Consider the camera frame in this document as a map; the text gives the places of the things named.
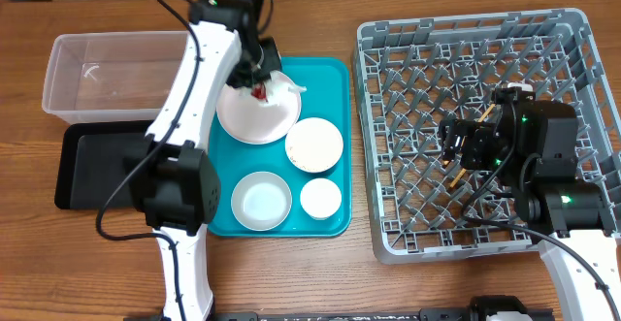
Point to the wooden chopstick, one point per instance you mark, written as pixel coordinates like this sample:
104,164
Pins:
454,182
487,112

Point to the grey dishwasher rack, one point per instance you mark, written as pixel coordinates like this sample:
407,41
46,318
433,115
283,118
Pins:
411,74

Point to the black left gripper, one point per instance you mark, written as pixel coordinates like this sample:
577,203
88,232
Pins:
271,62

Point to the clear plastic bin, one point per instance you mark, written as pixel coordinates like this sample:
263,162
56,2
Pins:
113,76

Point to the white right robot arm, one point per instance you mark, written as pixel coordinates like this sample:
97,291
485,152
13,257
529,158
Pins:
531,150

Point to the white cup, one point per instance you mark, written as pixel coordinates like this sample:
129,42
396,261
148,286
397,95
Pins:
321,198

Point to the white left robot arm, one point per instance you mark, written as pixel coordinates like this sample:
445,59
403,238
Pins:
170,177

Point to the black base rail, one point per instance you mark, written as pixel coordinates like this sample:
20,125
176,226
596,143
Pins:
480,308

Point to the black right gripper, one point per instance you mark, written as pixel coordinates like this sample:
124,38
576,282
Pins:
474,136

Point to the large pink plate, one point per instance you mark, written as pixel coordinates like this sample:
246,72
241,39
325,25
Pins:
247,120

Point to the tissue with red wrapper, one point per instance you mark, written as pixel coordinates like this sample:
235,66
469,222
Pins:
273,90

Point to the grey bowl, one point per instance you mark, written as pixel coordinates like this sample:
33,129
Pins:
261,201

